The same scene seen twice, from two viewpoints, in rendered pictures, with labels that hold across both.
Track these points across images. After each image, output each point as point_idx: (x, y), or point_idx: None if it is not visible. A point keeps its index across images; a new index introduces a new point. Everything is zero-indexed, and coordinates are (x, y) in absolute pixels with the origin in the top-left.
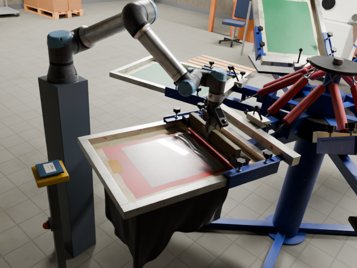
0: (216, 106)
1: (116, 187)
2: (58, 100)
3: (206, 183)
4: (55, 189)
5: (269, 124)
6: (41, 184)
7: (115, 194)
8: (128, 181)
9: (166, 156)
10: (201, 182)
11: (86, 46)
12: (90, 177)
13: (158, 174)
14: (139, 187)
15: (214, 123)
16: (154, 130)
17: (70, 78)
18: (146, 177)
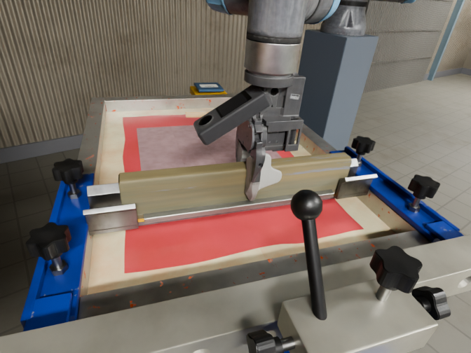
0: (256, 88)
1: (139, 99)
2: (302, 49)
3: (84, 153)
4: None
5: (262, 335)
6: (190, 89)
7: (127, 97)
8: (163, 118)
9: (214, 150)
10: (94, 149)
11: None
12: None
13: (165, 136)
14: (143, 121)
15: (242, 143)
16: (310, 150)
17: (329, 26)
18: (162, 127)
